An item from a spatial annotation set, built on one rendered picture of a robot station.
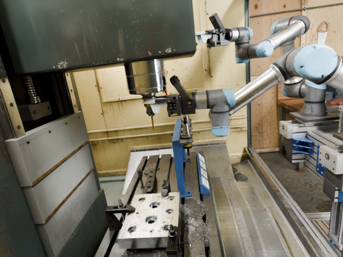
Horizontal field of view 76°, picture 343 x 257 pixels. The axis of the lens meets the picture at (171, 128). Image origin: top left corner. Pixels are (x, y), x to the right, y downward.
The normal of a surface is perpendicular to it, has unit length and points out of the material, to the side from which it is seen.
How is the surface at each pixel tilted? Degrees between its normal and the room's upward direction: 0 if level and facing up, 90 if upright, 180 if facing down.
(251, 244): 8
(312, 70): 85
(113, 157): 90
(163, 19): 90
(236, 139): 89
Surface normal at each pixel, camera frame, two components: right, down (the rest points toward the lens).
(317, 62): -0.21, 0.22
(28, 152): 0.99, -0.09
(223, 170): -0.14, -0.76
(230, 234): -0.13, -0.91
